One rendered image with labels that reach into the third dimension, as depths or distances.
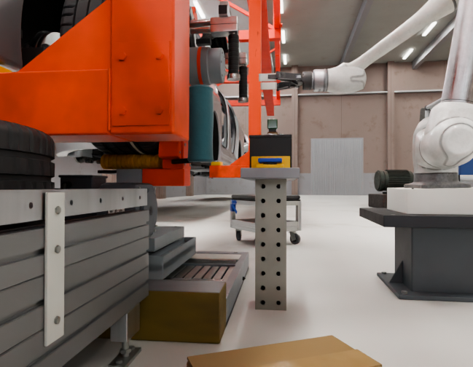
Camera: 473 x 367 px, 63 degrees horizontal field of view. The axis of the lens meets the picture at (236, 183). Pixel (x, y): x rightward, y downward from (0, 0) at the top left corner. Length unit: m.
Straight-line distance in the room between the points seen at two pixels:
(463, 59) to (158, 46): 1.00
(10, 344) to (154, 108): 0.58
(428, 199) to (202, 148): 0.81
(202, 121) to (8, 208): 0.88
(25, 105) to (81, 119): 0.15
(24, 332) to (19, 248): 0.11
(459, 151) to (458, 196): 0.22
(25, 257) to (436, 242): 1.35
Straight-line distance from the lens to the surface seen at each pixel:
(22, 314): 0.60
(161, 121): 0.95
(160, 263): 1.32
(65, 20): 1.39
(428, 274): 1.61
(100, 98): 1.02
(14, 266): 0.57
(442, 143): 1.41
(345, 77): 1.64
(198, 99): 1.34
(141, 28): 1.03
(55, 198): 0.62
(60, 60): 1.10
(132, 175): 1.50
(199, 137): 1.32
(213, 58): 1.47
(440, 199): 1.55
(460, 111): 1.47
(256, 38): 5.46
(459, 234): 1.62
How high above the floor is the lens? 0.39
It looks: 1 degrees up
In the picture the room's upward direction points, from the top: straight up
